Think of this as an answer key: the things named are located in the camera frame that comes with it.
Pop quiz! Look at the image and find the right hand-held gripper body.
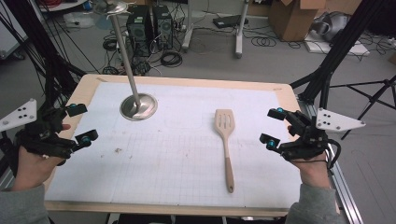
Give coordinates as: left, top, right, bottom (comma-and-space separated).
277, 107, 367, 162

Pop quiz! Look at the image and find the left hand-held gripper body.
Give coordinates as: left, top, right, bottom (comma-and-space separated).
0, 98, 78, 161

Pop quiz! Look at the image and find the wooden slotted spatula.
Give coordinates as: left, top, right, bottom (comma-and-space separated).
214, 108, 236, 194

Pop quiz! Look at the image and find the person's right hand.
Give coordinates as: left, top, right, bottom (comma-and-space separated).
287, 125, 332, 190

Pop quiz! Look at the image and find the person's left hand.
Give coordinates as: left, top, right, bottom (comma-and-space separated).
12, 123, 72, 191

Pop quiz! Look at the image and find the metal pole stand round base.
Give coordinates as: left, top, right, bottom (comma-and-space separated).
92, 0, 159, 122

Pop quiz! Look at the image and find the white stand leg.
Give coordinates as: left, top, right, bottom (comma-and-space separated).
234, 0, 250, 60
181, 0, 196, 52

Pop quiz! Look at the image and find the black tripod stand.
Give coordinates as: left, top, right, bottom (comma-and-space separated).
289, 0, 396, 141

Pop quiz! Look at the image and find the white grid paper mat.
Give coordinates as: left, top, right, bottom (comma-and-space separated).
44, 81, 304, 209

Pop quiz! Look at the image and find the cardboard box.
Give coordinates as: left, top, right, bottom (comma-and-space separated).
268, 0, 329, 43

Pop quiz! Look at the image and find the black computer tower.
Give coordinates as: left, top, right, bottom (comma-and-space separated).
151, 4, 174, 51
125, 6, 154, 58

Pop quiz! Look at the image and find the white flat board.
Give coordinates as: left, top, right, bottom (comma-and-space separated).
304, 30, 372, 57

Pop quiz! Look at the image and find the white cabinet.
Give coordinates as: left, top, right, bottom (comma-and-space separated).
0, 6, 30, 61

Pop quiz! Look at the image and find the flat black device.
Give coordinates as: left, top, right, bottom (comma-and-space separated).
212, 14, 249, 30

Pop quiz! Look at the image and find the grey bag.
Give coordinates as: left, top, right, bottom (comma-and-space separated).
310, 11, 352, 43

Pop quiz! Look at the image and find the white round table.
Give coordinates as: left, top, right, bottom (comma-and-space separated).
38, 0, 89, 13

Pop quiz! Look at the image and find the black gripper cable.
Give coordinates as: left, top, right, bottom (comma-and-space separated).
324, 138, 343, 171

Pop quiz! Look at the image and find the black stand with cables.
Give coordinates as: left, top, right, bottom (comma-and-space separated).
0, 0, 88, 110

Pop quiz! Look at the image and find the aluminium rail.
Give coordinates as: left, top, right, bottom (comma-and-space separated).
297, 98, 364, 224
0, 166, 16, 191

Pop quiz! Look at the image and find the coiled black cable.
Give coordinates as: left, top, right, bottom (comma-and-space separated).
160, 49, 184, 68
250, 35, 277, 49

